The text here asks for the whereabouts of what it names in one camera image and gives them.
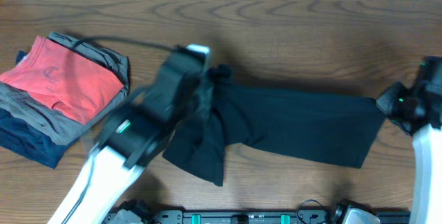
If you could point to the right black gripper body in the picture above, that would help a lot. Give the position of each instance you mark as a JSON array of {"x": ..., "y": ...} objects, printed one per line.
[{"x": 397, "y": 104}]

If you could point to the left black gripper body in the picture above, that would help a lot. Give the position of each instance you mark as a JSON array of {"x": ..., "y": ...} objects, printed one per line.
[{"x": 202, "y": 92}]

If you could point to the black t-shirt with logo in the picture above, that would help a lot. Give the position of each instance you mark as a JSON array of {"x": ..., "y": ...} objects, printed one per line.
[{"x": 327, "y": 128}]

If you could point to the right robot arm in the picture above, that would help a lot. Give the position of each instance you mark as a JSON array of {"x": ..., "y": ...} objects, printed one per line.
[{"x": 416, "y": 110}]

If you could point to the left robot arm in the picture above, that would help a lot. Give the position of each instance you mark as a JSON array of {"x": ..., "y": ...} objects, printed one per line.
[{"x": 138, "y": 130}]

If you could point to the red folded t-shirt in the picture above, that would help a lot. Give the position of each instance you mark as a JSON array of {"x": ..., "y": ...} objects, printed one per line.
[{"x": 64, "y": 81}]

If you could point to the grey folded t-shirt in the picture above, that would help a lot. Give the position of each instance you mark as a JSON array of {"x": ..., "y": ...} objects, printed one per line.
[{"x": 109, "y": 59}]

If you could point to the navy folded t-shirt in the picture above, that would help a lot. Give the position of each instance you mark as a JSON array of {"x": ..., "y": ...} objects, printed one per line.
[{"x": 31, "y": 129}]

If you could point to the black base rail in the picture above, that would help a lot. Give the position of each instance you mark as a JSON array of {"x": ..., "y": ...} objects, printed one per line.
[{"x": 135, "y": 211}]

